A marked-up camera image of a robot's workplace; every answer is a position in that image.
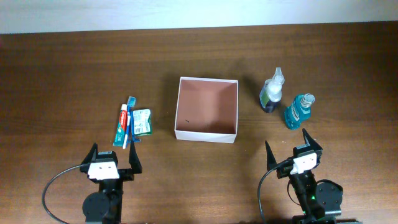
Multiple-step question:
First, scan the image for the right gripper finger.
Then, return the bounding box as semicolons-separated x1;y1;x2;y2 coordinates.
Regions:
302;128;323;164
265;141;277;170

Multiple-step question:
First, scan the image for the red green toothpaste tube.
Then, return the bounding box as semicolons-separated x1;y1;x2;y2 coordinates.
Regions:
113;104;127;147

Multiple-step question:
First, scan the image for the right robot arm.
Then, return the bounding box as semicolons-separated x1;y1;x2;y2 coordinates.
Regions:
257;129;343;224

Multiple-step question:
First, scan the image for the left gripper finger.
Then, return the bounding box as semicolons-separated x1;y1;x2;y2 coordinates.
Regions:
129;141;142;174
81;143;98;164

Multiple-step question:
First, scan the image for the teal mouthwash bottle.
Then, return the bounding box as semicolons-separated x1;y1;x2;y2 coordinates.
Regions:
284;93;315;129

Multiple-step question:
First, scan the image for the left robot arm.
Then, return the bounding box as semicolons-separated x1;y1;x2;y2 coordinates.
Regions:
80;142;142;223

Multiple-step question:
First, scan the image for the pink cardboard box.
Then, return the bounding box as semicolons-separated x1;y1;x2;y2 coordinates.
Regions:
174;77;239;144

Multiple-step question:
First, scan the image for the green white soap packet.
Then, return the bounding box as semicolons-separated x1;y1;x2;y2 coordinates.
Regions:
133;109;152;136

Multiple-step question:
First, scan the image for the blue white toothbrush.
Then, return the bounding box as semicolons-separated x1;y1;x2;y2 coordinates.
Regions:
123;96;136;149

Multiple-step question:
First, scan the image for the purple foam soap bottle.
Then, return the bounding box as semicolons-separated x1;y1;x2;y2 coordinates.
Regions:
259;67;285;113

